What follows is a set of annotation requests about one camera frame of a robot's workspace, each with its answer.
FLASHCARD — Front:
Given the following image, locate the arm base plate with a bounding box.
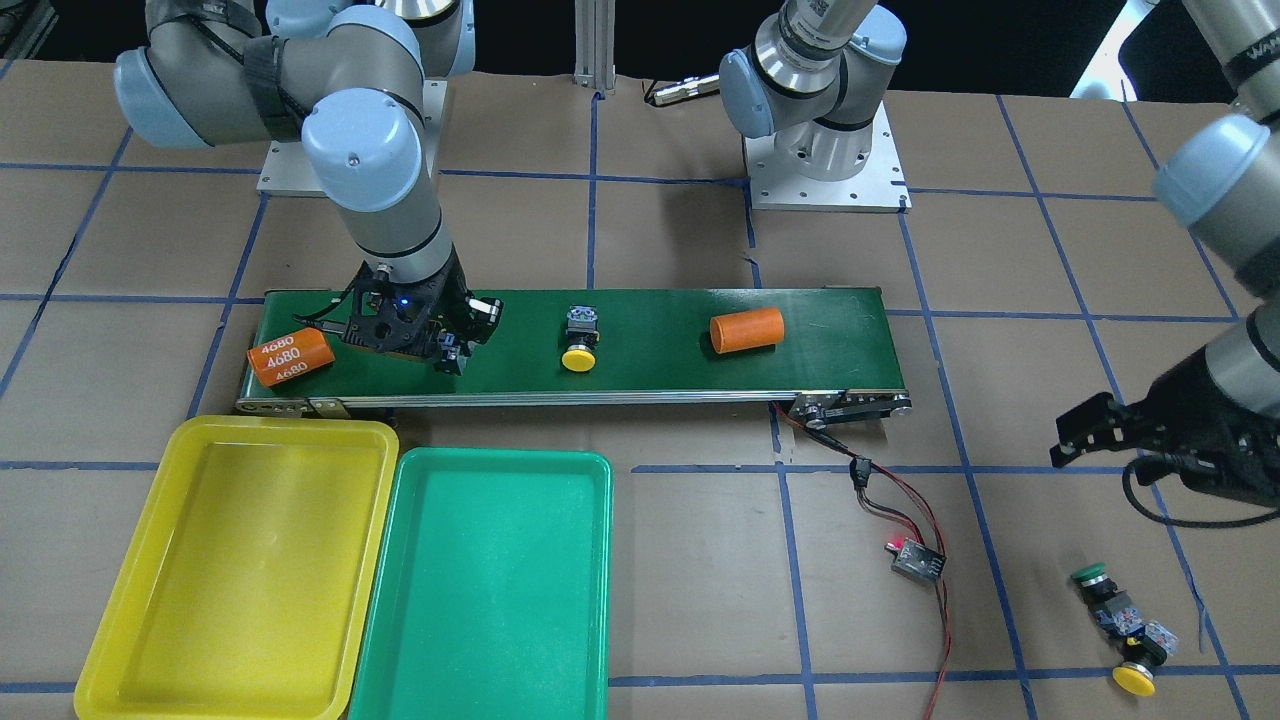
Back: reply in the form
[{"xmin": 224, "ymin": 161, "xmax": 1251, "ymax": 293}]
[
  {"xmin": 742, "ymin": 104, "xmax": 913, "ymax": 213},
  {"xmin": 256, "ymin": 79, "xmax": 447, "ymax": 201}
]

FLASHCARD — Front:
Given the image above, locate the plain orange cylinder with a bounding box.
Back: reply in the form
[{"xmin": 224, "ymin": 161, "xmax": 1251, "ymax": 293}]
[{"xmin": 709, "ymin": 306, "xmax": 786, "ymax": 354}]

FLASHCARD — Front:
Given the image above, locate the green conveyor belt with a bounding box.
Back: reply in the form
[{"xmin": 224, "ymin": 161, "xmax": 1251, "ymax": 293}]
[{"xmin": 236, "ymin": 288, "xmax": 913, "ymax": 428}]

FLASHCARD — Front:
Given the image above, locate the yellow mushroom push button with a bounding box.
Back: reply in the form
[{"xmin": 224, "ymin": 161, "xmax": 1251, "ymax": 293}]
[{"xmin": 561, "ymin": 305, "xmax": 600, "ymax": 373}]

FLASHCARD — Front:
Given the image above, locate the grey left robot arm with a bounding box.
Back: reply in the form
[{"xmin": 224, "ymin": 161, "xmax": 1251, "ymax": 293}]
[{"xmin": 675, "ymin": 1, "xmax": 1247, "ymax": 516}]

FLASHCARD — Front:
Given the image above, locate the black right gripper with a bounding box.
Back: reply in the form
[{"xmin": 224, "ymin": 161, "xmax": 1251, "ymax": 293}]
[{"xmin": 340, "ymin": 251, "xmax": 503, "ymax": 375}]

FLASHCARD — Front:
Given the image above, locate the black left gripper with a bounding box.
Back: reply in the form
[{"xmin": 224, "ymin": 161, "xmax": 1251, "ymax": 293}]
[{"xmin": 1050, "ymin": 372, "xmax": 1277, "ymax": 507}]

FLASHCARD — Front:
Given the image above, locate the black sensor circuit board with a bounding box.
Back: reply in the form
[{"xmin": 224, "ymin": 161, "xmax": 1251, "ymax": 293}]
[{"xmin": 884, "ymin": 538, "xmax": 947, "ymax": 585}]

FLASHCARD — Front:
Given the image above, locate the yellow plastic tray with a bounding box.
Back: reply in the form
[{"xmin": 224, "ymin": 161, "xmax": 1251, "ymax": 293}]
[{"xmin": 74, "ymin": 415, "xmax": 399, "ymax": 719}]

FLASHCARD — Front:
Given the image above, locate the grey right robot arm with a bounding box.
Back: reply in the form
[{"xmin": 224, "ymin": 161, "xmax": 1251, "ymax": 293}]
[{"xmin": 113, "ymin": 1, "xmax": 502, "ymax": 375}]

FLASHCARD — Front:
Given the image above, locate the orange cylinder marked 4680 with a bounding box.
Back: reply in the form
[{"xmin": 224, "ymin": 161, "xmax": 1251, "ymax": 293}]
[{"xmin": 246, "ymin": 328, "xmax": 335, "ymax": 388}]

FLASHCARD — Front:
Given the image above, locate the front aluminium frame post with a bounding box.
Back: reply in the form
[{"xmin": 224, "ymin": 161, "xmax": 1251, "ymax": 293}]
[{"xmin": 573, "ymin": 0, "xmax": 616, "ymax": 94}]

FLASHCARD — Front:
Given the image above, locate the green plastic tray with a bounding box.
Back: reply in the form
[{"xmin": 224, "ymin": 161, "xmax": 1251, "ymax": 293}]
[{"xmin": 348, "ymin": 447, "xmax": 614, "ymax": 719}]

